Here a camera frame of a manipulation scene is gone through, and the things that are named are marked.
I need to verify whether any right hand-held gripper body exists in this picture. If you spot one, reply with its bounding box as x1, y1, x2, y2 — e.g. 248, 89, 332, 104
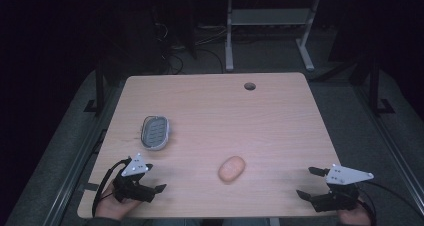
309, 163, 375, 213

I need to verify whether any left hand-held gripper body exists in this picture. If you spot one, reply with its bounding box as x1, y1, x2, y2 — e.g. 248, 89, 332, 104
112, 152, 157, 204

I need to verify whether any person's left hand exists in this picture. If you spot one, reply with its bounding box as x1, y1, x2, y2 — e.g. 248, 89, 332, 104
95, 181, 142, 221

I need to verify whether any person's right hand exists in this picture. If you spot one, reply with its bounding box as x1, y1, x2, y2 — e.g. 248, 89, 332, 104
336, 201, 373, 226

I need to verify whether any black metal stand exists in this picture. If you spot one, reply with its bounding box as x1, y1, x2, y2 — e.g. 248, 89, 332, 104
83, 57, 107, 118
368, 57, 396, 117

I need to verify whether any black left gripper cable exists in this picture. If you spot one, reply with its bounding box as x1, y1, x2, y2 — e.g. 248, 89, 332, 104
91, 156, 133, 218

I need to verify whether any peach oval soap bar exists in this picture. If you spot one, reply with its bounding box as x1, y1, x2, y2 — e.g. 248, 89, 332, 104
217, 155, 247, 184

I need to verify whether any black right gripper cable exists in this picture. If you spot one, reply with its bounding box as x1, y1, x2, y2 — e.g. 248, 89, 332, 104
353, 180, 424, 226

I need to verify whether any grey oval soap dish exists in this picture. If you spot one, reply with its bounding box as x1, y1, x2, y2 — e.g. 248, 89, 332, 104
140, 115, 171, 152

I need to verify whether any bundle of floor cables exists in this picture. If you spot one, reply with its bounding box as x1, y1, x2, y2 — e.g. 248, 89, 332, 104
151, 17, 228, 75

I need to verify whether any aluminium floor rail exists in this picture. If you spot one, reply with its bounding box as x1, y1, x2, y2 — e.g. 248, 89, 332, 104
41, 82, 126, 226
353, 84, 424, 200

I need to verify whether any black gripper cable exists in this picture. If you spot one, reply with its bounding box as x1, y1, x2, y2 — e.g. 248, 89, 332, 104
91, 156, 133, 218
353, 180, 424, 226

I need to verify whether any white metal table frame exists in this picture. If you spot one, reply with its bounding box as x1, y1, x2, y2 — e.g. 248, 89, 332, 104
224, 0, 322, 73

